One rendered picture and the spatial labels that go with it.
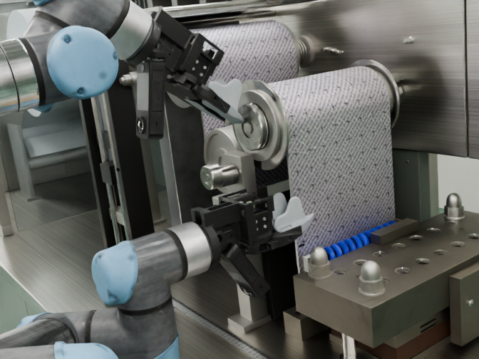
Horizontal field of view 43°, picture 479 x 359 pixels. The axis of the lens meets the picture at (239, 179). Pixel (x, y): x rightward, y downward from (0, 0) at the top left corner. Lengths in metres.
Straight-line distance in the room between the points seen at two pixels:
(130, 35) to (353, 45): 0.55
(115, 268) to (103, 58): 0.27
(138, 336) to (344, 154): 0.45
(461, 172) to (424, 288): 3.20
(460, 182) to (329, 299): 3.27
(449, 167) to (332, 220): 3.14
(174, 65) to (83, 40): 0.26
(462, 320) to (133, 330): 0.48
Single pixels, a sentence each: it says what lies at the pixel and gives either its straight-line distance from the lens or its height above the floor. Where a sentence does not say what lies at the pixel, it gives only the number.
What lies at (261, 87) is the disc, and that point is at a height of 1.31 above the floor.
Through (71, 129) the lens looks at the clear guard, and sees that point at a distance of 1.86.
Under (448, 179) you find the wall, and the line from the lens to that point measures 4.17.
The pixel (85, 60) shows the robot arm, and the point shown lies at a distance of 0.66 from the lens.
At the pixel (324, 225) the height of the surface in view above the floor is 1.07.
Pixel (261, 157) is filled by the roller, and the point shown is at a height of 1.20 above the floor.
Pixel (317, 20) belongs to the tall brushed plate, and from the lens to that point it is 1.32.
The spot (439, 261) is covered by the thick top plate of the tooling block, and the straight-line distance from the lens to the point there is 0.97.
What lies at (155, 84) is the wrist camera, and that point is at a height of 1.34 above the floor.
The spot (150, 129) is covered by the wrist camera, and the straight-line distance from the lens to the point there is 0.87.
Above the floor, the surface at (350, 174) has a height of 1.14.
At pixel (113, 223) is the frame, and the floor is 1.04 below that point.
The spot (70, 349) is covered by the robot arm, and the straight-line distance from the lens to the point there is 0.47.
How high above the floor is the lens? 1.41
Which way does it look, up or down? 15 degrees down
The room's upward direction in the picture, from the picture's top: 7 degrees counter-clockwise
